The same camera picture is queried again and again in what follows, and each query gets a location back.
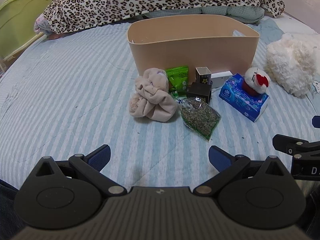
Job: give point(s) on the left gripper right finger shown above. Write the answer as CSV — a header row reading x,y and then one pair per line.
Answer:
x,y
256,194

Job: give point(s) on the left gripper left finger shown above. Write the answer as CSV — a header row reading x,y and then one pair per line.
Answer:
x,y
63,194

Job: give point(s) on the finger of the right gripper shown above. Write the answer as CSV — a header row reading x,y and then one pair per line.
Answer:
x,y
316,121
292,146

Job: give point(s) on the blue tissue pack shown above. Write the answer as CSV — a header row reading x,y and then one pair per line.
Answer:
x,y
250,106

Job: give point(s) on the white red plush toy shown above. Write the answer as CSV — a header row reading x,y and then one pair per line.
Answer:
x,y
256,81

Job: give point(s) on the white small box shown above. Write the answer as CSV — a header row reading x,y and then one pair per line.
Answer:
x,y
218,79

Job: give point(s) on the clear bag dried herbs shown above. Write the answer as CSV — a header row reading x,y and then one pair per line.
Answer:
x,y
198,116

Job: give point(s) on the black box gold print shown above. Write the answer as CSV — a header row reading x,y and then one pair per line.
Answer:
x,y
200,90

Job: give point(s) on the small black box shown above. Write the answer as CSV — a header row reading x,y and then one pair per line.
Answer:
x,y
203,75

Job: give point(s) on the beige cloth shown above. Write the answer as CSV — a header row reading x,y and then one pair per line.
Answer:
x,y
152,98

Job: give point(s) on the green snack packet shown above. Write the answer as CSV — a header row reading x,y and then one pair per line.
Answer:
x,y
178,78

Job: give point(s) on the white fluffy plush pillow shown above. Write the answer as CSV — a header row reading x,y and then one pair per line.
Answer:
x,y
293,62

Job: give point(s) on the beige plastic storage bin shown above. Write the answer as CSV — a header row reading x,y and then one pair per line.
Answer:
x,y
217,42

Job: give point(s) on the light green quilted duvet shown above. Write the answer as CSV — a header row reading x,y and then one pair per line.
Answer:
x,y
246,15

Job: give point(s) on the pink patterned cloth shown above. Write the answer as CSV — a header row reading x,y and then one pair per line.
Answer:
x,y
41,26

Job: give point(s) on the leopard print blanket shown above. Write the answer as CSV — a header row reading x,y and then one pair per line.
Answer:
x,y
160,0

